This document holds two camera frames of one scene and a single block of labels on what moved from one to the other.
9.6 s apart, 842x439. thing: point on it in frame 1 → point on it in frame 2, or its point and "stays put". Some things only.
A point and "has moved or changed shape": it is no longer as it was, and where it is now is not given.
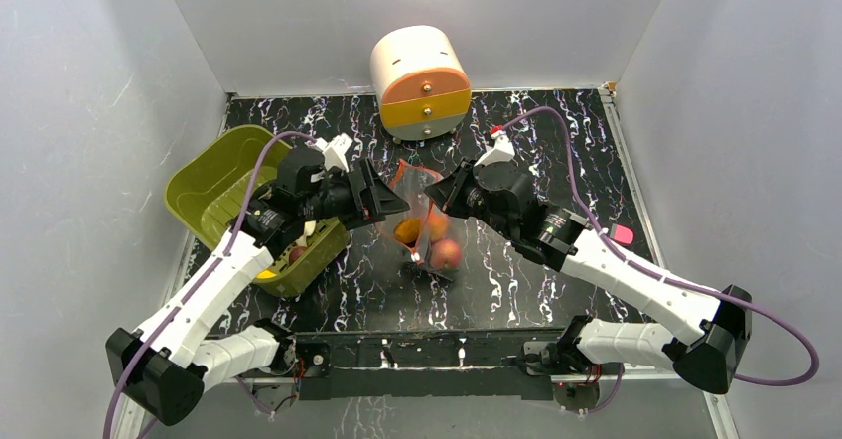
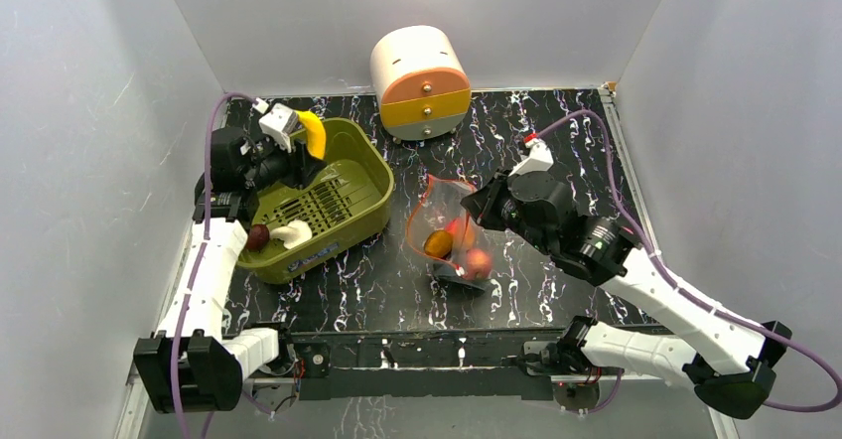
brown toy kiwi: x=407 y=230 → x=438 y=244
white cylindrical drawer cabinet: x=423 y=82 stays put
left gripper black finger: x=377 y=197 → x=304 y=167
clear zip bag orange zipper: x=424 y=229 has moved or changed shape
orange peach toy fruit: x=437 y=226 → x=462 y=230
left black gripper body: x=339 y=199 → x=270 y=169
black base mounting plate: x=354 y=365 stays put
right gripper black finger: x=444 y=193 → x=486 y=204
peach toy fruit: x=446 y=254 → x=479 y=264
